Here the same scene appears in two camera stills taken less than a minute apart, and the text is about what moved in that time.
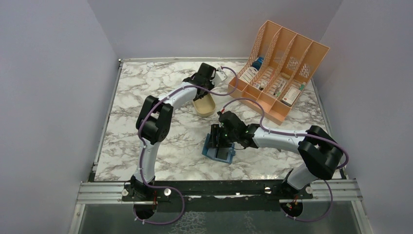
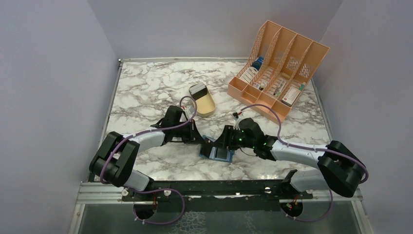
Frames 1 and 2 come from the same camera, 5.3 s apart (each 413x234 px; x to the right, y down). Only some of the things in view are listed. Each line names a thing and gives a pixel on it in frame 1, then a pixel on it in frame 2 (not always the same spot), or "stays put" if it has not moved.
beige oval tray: x=205 y=106 stays put
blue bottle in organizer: x=257 y=64 stays put
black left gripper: x=211 y=85 → x=194 y=136
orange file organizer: x=273 y=80 stays put
